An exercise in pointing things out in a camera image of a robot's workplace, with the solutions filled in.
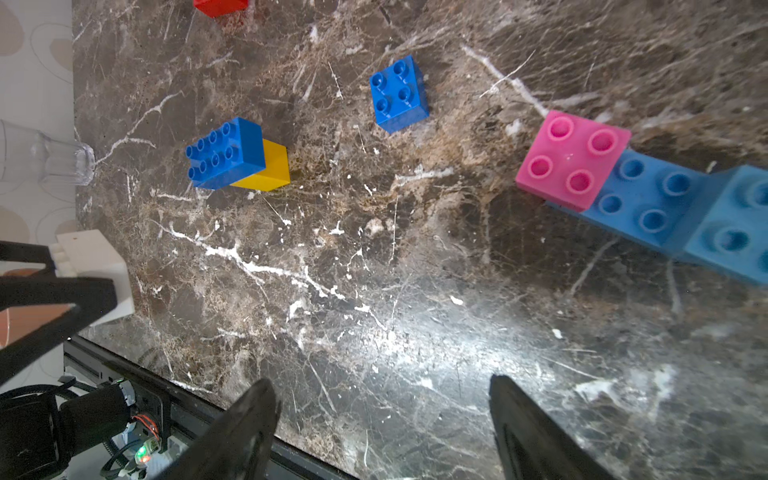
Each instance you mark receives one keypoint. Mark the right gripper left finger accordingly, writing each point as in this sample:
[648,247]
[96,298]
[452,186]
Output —
[238,444]

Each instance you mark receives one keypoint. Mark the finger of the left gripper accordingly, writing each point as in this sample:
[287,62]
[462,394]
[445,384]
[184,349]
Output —
[90,299]

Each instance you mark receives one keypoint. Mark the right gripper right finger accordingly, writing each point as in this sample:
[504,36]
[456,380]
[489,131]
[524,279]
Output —
[530,444]

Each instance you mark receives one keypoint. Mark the white lego brick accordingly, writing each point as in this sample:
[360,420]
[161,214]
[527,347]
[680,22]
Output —
[89,254]

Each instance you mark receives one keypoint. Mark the dark blue long lego brick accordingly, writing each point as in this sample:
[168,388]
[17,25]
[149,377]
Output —
[226,155]

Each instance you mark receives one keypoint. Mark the yellow lego brick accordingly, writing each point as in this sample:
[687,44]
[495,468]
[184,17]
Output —
[275,175]

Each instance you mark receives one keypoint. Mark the light blue long lego brick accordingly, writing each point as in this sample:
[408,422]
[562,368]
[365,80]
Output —
[643,200]

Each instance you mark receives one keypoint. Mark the pink lego brick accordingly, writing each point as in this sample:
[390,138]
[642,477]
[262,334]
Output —
[570,160]

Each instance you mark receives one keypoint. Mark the teal small lego brick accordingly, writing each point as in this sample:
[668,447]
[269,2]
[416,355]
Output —
[725,227]

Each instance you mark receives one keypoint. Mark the red lego brick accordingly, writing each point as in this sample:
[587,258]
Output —
[218,8]

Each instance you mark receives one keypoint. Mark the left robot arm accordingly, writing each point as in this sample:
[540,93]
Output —
[39,435]

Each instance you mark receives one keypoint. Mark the small dark blue lego brick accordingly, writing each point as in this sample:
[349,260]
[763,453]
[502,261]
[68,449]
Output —
[398,95]

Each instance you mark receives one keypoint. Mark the orange ceramic mug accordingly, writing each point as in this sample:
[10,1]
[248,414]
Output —
[17,322]

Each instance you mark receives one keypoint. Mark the clear plastic cup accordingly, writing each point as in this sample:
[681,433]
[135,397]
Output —
[31,154]

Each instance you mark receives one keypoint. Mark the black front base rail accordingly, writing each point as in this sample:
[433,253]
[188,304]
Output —
[182,414]

